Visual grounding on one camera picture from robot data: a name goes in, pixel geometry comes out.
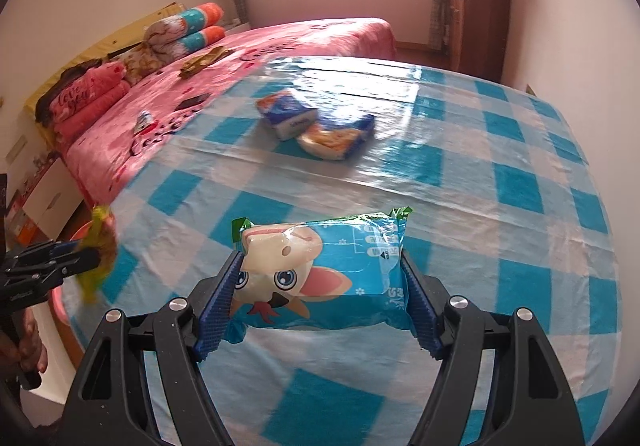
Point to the beige floral cushion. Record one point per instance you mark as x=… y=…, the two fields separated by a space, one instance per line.
x=142 y=61

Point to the yellow headboard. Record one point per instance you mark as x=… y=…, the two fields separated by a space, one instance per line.
x=115 y=38

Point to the brown wooden cabinet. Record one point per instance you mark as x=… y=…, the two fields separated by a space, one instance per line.
x=480 y=20

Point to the black phone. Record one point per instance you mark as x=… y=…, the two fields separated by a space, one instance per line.
x=194 y=101

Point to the pink heart print pillow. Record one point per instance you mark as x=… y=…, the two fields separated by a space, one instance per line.
x=85 y=88

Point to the yellow snack packet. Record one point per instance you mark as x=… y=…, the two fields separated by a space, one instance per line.
x=102 y=236

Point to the blue tissue packet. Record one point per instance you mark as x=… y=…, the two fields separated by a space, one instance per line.
x=335 y=138
x=287 y=113

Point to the person's left hand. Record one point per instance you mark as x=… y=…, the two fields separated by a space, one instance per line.
x=35 y=346

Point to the small white tube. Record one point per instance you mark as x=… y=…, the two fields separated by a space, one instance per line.
x=145 y=121

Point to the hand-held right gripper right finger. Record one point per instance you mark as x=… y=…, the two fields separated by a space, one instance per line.
x=420 y=311

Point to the teal orange bolster pillow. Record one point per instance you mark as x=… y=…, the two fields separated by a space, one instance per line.
x=190 y=18
x=200 y=39

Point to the blue checkered tablecloth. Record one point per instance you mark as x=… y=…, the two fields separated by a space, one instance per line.
x=450 y=175

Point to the dark cloth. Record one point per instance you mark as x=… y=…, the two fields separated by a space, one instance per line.
x=80 y=70

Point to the white bedside table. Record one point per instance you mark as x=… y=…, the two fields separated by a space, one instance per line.
x=237 y=25

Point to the cartoon wet wipes pack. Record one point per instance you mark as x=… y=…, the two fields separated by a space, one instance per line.
x=340 y=271

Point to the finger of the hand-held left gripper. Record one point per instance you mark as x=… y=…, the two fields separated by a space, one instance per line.
x=65 y=246
x=75 y=262

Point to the pink bed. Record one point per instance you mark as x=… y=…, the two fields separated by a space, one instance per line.
x=310 y=35

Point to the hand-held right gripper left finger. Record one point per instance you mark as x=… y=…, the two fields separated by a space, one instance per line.
x=220 y=311

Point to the gold cloth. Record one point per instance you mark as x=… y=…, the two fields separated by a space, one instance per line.
x=202 y=61

